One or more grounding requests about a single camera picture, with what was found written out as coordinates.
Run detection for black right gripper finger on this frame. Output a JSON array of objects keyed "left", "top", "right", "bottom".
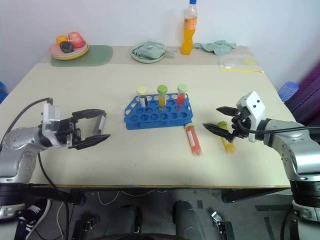
[
  {"left": 202, "top": 122, "right": 238, "bottom": 144},
  {"left": 215, "top": 106, "right": 239, "bottom": 117}
]

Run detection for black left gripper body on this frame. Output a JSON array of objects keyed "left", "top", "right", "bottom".
[{"left": 54, "top": 116, "right": 83, "bottom": 150}]

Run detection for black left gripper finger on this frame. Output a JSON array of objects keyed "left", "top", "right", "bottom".
[
  {"left": 74, "top": 133, "right": 112, "bottom": 151},
  {"left": 71, "top": 108, "right": 108, "bottom": 121}
]

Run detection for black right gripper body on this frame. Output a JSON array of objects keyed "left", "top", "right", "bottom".
[{"left": 230, "top": 109, "right": 253, "bottom": 140}]

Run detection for orange tube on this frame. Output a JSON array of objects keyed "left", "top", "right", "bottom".
[{"left": 184, "top": 122, "right": 203, "bottom": 158}]

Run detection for tube with red liquid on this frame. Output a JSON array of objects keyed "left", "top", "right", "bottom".
[{"left": 176, "top": 83, "right": 189, "bottom": 111}]

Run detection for tube with yellow cap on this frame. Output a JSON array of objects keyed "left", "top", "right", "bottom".
[{"left": 136, "top": 85, "right": 149, "bottom": 108}]

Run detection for blue test tube rack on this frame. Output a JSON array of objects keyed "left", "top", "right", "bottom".
[{"left": 123, "top": 92, "right": 192, "bottom": 131}]

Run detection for clear zip plastic bag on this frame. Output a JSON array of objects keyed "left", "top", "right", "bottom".
[{"left": 218, "top": 54, "right": 265, "bottom": 74}]

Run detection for green placemat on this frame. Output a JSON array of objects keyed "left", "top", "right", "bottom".
[{"left": 50, "top": 44, "right": 114, "bottom": 68}]

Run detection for blue water bottle cap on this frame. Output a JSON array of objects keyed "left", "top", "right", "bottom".
[{"left": 277, "top": 81, "right": 300, "bottom": 102}]

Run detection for stack of pastel plates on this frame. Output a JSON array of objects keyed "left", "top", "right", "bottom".
[{"left": 48, "top": 41, "right": 90, "bottom": 61}]

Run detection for crumpled green cloth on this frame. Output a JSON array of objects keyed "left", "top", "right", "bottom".
[{"left": 193, "top": 39, "right": 238, "bottom": 57}]

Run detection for black toy fruit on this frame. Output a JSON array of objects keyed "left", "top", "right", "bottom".
[{"left": 59, "top": 41, "right": 74, "bottom": 54}]

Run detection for blue object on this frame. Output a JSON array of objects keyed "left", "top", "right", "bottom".
[{"left": 0, "top": 80, "right": 9, "bottom": 105}]

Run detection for pink toy fruit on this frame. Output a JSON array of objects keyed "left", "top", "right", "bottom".
[{"left": 67, "top": 31, "right": 85, "bottom": 49}]

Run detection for purple fabric object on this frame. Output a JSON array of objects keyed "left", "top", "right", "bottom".
[{"left": 287, "top": 58, "right": 320, "bottom": 127}]

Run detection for light green plate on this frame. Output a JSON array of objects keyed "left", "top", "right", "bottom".
[{"left": 131, "top": 42, "right": 166, "bottom": 64}]

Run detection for orange toy fruit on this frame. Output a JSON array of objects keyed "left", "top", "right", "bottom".
[{"left": 55, "top": 35, "right": 69, "bottom": 47}]

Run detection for orange drink plastic bottle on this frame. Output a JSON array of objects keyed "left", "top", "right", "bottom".
[{"left": 180, "top": 0, "right": 199, "bottom": 56}]

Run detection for black shoe white stripes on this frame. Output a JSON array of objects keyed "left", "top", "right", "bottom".
[{"left": 16, "top": 198, "right": 53, "bottom": 240}]

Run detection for dark rounded shape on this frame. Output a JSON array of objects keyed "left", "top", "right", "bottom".
[{"left": 173, "top": 199, "right": 214, "bottom": 240}]

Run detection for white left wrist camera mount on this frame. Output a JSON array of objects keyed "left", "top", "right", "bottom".
[{"left": 40, "top": 103, "right": 62, "bottom": 146}]

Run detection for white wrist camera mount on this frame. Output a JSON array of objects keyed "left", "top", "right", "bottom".
[
  {"left": 235, "top": 90, "right": 268, "bottom": 144},
  {"left": 40, "top": 103, "right": 62, "bottom": 146}
]

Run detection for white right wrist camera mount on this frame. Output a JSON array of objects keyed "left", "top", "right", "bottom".
[{"left": 235, "top": 90, "right": 268, "bottom": 144}]

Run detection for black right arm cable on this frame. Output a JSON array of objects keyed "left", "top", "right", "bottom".
[{"left": 236, "top": 118, "right": 320, "bottom": 133}]

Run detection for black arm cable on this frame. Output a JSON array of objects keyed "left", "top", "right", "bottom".
[
  {"left": 0, "top": 97, "right": 54, "bottom": 151},
  {"left": 236, "top": 118, "right": 320, "bottom": 133}
]

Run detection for hanging black cable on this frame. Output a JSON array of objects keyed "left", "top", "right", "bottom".
[{"left": 37, "top": 150, "right": 74, "bottom": 240}]

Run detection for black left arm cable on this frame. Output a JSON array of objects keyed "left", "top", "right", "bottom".
[{"left": 0, "top": 97, "right": 54, "bottom": 151}]

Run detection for black table frame bar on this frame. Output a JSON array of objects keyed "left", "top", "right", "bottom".
[
  {"left": 24, "top": 184, "right": 87, "bottom": 205},
  {"left": 221, "top": 186, "right": 293, "bottom": 204}
]

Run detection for white floor cable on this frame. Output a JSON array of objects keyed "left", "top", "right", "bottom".
[{"left": 55, "top": 199, "right": 66, "bottom": 232}]

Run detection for metal clamp bracket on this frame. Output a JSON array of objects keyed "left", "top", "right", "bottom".
[
  {"left": 210, "top": 210, "right": 235, "bottom": 240},
  {"left": 81, "top": 216, "right": 98, "bottom": 232}
]

